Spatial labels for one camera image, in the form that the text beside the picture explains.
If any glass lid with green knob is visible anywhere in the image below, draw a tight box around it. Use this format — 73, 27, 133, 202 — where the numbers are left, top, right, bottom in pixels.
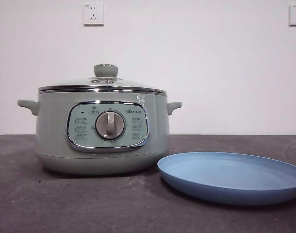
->
38, 64, 167, 94

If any pale green electric steamer pot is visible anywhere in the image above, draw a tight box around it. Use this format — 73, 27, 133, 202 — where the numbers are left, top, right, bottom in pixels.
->
16, 91, 182, 176

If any blue round plate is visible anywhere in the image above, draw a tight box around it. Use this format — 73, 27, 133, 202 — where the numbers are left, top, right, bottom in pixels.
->
157, 151, 296, 206

